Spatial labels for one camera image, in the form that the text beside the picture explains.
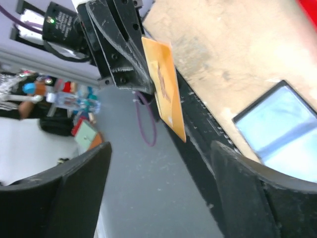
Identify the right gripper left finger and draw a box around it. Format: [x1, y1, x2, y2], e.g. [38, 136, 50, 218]
[0, 142, 112, 238]

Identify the black leather card holder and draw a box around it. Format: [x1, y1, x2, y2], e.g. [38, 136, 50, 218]
[233, 80, 317, 182]

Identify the gold VIP card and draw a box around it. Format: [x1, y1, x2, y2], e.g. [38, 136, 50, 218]
[141, 36, 186, 142]

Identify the red plastic bin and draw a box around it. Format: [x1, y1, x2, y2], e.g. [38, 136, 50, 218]
[297, 0, 317, 30]

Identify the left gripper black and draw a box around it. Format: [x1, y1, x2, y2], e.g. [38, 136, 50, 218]
[75, 0, 155, 94]

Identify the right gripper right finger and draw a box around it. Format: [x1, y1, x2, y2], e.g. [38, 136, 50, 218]
[211, 141, 317, 238]

